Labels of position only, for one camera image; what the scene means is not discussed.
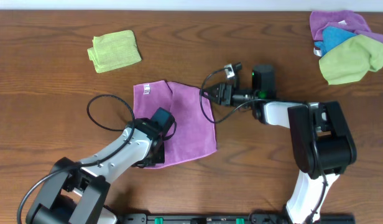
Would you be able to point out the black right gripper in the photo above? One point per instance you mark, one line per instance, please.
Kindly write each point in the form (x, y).
(224, 94)

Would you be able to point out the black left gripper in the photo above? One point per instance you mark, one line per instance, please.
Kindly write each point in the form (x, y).
(158, 154)

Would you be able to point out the pink microfiber cloth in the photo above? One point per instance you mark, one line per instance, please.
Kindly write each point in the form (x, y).
(195, 135)

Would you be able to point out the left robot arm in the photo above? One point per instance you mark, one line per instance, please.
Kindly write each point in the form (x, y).
(75, 192)

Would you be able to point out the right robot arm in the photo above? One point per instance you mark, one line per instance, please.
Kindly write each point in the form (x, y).
(321, 140)

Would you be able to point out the folded light green cloth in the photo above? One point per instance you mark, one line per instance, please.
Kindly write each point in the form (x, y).
(113, 51)

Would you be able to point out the crumpled blue cloth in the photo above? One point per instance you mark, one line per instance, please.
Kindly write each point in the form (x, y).
(332, 37)

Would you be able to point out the crumpled green cloth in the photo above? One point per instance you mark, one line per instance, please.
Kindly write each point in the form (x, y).
(351, 60)

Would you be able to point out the crumpled purple cloth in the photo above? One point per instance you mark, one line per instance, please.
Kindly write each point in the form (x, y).
(345, 19)

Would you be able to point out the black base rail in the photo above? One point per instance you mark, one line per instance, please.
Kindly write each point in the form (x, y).
(257, 218)

